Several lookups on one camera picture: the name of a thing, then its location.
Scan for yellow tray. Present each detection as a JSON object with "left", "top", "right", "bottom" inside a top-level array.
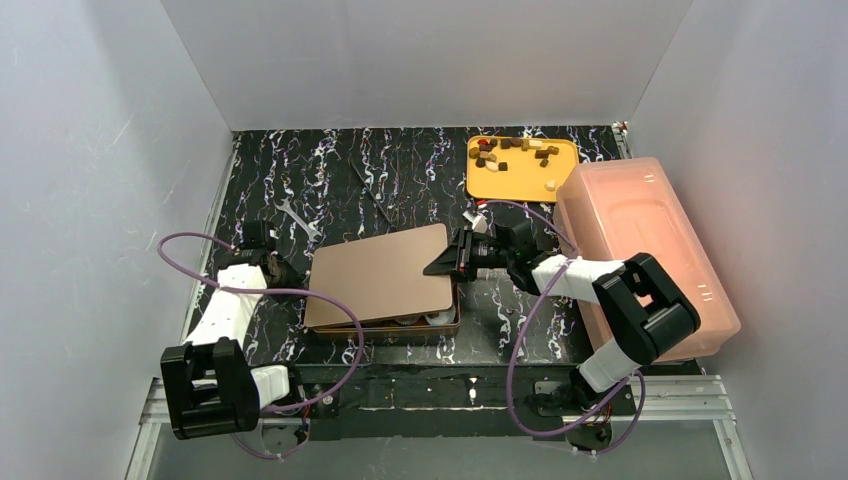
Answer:
[{"left": 466, "top": 135, "right": 578, "bottom": 203}]

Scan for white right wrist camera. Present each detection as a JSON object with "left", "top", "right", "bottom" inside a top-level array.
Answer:
[{"left": 462, "top": 211, "right": 489, "bottom": 234}]

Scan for brown chocolate box tray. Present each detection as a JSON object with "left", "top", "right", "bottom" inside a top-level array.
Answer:
[{"left": 303, "top": 285, "right": 460, "bottom": 344}]

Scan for rose gold box lid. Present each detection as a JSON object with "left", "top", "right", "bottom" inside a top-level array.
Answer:
[{"left": 308, "top": 223, "right": 453, "bottom": 324}]

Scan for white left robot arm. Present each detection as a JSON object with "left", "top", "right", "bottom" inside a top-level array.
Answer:
[{"left": 160, "top": 220, "right": 303, "bottom": 440}]

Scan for aluminium frame rail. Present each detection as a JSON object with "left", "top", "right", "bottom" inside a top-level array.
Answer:
[{"left": 125, "top": 375, "right": 753, "bottom": 479}]

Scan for pink plastic storage box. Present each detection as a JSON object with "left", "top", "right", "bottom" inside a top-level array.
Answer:
[{"left": 555, "top": 157, "right": 740, "bottom": 362}]

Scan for silver wrench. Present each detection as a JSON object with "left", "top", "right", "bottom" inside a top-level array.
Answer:
[{"left": 274, "top": 199, "right": 322, "bottom": 242}]

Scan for metal tweezers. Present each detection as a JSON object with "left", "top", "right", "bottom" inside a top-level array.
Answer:
[{"left": 349, "top": 160, "right": 399, "bottom": 230}]

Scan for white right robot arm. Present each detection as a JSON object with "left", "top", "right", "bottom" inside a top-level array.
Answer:
[{"left": 423, "top": 222, "right": 701, "bottom": 409}]

